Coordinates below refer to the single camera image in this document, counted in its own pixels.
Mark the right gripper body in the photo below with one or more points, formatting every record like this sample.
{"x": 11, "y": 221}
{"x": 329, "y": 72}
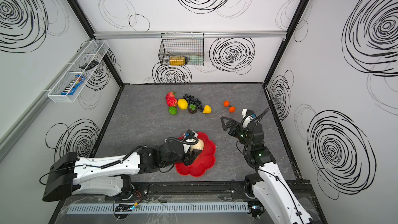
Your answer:
{"x": 234, "y": 128}

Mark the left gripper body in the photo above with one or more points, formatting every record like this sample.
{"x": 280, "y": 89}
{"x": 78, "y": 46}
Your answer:
{"x": 189, "y": 154}

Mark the cream garlic bulb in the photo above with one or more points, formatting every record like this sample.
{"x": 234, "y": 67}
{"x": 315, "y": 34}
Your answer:
{"x": 198, "y": 146}

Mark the red flower-shaped fruit bowl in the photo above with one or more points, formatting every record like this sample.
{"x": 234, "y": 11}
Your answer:
{"x": 205, "y": 160}

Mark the red apple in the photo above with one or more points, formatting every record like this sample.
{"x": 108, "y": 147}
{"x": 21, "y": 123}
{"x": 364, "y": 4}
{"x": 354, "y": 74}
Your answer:
{"x": 172, "y": 102}

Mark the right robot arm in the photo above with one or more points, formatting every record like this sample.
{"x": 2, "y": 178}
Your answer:
{"x": 270, "y": 188}

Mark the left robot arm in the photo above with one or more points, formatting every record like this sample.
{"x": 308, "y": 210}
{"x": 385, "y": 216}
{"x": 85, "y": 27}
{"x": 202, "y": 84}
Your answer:
{"x": 110, "y": 176}

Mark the orange cherry tomato lower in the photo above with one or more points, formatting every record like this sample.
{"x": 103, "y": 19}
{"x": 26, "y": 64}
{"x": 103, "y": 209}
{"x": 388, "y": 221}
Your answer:
{"x": 232, "y": 109}

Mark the orange cherry tomato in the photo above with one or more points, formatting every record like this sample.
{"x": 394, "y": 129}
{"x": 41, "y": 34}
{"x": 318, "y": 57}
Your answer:
{"x": 232, "y": 109}
{"x": 226, "y": 103}

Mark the orange cherry tomato upper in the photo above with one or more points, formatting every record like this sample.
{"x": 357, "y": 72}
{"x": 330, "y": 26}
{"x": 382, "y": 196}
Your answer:
{"x": 226, "y": 103}

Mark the small yellow pear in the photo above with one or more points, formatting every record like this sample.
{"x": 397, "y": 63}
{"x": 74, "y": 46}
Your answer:
{"x": 207, "y": 109}

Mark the green lime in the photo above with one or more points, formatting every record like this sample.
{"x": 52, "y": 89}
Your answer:
{"x": 173, "y": 110}

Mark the dark grape bunch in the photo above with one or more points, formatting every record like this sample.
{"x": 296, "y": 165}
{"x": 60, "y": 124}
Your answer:
{"x": 193, "y": 100}

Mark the yellow lemon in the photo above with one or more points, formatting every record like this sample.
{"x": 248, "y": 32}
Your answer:
{"x": 182, "y": 104}

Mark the red strawberry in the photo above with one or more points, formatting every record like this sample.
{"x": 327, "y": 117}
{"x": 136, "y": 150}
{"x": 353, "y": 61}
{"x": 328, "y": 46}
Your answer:
{"x": 170, "y": 94}

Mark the green box in basket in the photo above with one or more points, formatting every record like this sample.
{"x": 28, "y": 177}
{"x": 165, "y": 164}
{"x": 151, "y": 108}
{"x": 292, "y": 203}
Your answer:
{"x": 194, "y": 60}

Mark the black remote control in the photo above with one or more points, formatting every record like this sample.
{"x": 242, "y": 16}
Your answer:
{"x": 90, "y": 65}

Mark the blue candy packet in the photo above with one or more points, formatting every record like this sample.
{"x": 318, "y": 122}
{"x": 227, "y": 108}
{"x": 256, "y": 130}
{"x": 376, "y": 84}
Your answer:
{"x": 73, "y": 85}

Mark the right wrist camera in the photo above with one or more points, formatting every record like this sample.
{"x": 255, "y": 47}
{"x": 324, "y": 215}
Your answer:
{"x": 248, "y": 116}

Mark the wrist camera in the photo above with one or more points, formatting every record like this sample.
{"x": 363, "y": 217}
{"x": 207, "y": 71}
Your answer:
{"x": 190, "y": 138}
{"x": 248, "y": 116}

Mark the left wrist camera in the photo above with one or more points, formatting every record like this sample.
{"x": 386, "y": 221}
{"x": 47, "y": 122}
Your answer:
{"x": 190, "y": 138}

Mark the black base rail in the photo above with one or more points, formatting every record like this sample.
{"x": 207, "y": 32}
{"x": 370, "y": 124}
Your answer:
{"x": 234, "y": 190}

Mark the white slotted cable duct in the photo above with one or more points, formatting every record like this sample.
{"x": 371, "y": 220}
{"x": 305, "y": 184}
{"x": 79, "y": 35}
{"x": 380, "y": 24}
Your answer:
{"x": 157, "y": 208}

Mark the black wire wall basket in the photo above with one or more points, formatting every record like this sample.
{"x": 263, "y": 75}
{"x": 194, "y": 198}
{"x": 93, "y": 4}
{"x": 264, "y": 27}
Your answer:
{"x": 180, "y": 44}

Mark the white wire wall shelf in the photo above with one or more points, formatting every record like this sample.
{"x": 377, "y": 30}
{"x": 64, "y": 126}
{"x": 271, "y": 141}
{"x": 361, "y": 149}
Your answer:
{"x": 96, "y": 78}

